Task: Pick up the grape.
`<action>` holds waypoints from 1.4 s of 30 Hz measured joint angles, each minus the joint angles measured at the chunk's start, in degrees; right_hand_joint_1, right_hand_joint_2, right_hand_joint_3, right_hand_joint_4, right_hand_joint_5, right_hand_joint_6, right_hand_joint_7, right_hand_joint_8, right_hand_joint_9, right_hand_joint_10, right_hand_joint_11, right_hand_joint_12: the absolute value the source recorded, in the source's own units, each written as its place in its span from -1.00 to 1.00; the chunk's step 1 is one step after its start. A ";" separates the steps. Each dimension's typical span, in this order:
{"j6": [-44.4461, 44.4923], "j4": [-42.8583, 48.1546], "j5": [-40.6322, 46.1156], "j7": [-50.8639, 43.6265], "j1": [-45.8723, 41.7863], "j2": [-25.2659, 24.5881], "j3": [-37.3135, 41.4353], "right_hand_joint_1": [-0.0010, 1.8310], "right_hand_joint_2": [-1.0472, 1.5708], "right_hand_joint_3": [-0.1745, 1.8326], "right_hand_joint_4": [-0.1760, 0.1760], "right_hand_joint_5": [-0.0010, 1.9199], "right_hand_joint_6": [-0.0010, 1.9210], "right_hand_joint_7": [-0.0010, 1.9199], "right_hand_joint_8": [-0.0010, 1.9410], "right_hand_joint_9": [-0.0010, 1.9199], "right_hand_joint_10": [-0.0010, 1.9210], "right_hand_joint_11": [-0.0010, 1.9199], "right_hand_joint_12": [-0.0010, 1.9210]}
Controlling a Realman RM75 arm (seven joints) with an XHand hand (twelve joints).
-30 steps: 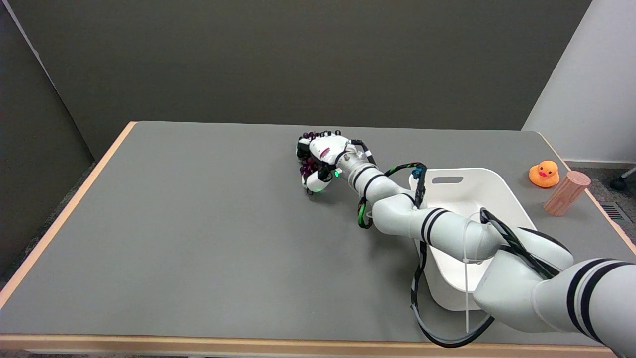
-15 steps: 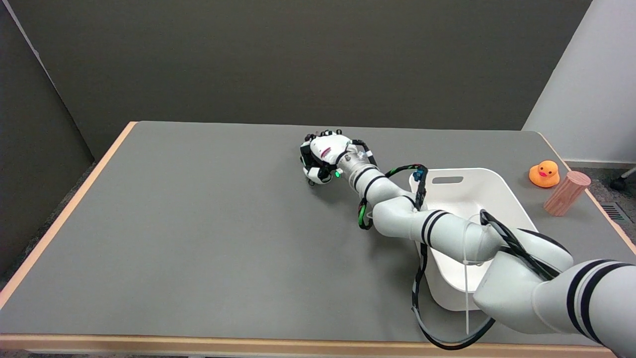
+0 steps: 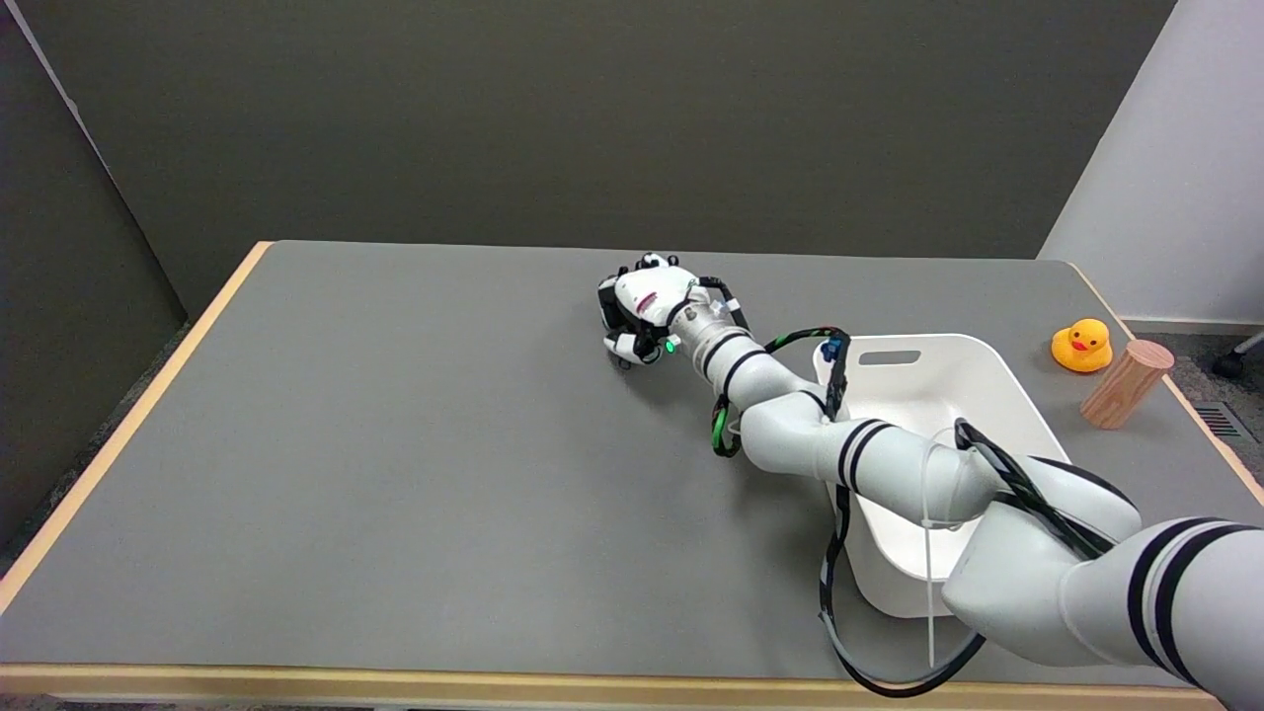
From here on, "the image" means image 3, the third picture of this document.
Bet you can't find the floor vent grille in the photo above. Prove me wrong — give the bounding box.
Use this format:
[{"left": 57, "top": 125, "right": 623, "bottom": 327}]
[{"left": 1193, "top": 402, "right": 1247, "bottom": 441}]

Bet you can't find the orange rubber duck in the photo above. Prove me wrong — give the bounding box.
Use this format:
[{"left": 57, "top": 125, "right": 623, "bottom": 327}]
[{"left": 1050, "top": 318, "right": 1114, "bottom": 374}]

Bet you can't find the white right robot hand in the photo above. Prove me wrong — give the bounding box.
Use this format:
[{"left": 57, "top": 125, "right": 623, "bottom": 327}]
[{"left": 596, "top": 253, "right": 704, "bottom": 370}]

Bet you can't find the black chair caster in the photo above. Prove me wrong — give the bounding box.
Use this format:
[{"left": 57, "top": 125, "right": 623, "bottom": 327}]
[{"left": 1213, "top": 332, "right": 1264, "bottom": 380}]

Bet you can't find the white plastic bin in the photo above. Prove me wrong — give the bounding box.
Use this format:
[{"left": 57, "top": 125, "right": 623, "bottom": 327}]
[{"left": 812, "top": 334, "right": 1074, "bottom": 620}]

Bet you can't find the pink wooden cylinder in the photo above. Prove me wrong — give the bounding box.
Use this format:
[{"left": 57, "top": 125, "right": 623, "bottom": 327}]
[{"left": 1079, "top": 339, "right": 1176, "bottom": 431}]

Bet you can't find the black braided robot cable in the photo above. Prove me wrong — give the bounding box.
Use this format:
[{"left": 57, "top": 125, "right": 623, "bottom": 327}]
[{"left": 697, "top": 275, "right": 1122, "bottom": 699}]

